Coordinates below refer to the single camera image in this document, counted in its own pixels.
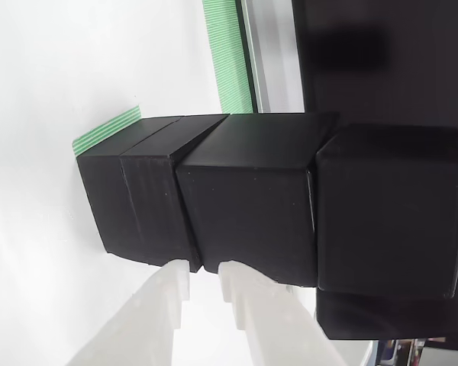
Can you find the plain black cube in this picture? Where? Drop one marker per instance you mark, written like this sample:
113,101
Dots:
385,213
244,213

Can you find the black cube with seam line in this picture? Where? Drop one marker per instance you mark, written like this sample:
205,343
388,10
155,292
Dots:
137,198

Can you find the green striped square patch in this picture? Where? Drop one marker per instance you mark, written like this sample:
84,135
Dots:
107,131

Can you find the silver metal bar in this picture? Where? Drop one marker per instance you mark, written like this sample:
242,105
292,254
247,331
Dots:
275,57

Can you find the green striped paper strip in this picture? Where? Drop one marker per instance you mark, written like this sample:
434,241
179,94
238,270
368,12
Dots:
229,57

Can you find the black curved monitor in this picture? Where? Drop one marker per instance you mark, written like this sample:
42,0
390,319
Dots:
404,57

